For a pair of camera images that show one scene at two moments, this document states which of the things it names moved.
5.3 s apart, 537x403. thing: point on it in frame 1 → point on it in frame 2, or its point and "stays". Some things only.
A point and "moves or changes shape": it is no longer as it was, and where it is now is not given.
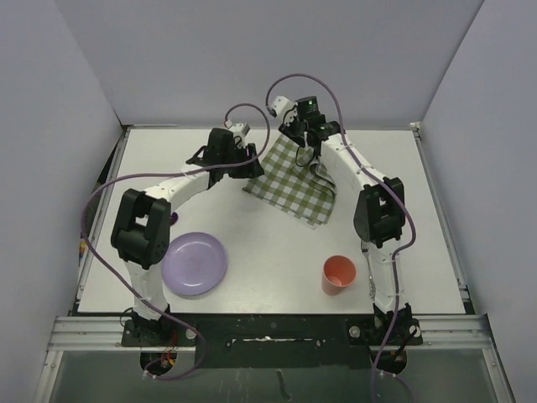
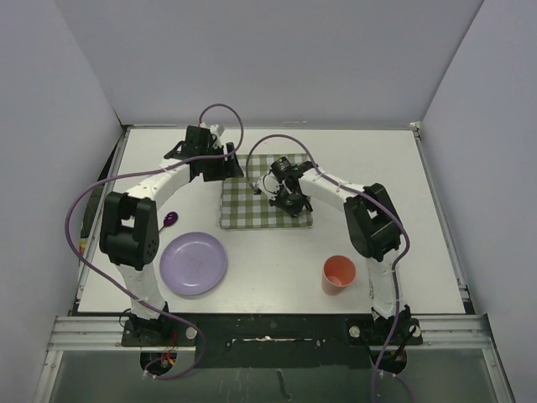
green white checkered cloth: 295,183 moves or changes shape
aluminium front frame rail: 106,333 stays
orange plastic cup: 338,272 stays
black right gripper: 290,129 → 295,210
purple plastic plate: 194,264 stays
